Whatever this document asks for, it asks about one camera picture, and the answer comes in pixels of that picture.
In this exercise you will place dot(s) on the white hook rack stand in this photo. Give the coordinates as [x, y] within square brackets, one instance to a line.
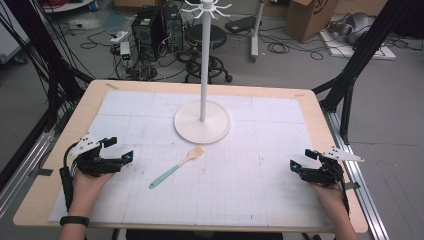
[202, 123]

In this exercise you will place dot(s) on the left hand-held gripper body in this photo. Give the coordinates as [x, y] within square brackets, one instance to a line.
[91, 162]

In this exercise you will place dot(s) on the white power strip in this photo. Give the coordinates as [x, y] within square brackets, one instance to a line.
[119, 36]

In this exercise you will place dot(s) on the aluminium rail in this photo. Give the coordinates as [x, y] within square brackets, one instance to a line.
[356, 173]
[23, 170]

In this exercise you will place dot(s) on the white floor board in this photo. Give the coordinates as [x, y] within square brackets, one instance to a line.
[358, 50]

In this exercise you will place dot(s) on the white grid mat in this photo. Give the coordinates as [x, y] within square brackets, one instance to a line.
[213, 186]

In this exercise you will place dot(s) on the black flat device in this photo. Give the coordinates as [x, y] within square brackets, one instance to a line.
[240, 24]

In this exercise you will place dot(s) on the black wristband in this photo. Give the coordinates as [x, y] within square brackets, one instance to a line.
[74, 220]

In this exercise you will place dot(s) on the black computer tower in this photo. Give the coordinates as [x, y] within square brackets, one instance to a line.
[173, 28]
[146, 33]

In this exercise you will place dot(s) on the black round stool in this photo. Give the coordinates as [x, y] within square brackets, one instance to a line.
[206, 50]

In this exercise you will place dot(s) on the grey bag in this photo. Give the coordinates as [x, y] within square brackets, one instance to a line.
[355, 27]

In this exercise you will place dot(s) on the person's left hand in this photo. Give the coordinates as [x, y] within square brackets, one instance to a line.
[87, 188]

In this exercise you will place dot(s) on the person's right hand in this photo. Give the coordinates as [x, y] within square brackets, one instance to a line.
[328, 197]

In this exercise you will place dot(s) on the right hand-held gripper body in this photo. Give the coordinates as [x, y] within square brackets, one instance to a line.
[321, 174]

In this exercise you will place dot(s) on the brown cardboard box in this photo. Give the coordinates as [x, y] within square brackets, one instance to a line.
[308, 18]

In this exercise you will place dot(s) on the black metal frame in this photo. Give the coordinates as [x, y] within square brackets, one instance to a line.
[360, 60]
[50, 66]

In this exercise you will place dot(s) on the black tape strip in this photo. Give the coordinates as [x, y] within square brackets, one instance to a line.
[352, 185]
[42, 172]

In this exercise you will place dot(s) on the white metal stand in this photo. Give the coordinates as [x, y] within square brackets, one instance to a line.
[256, 31]

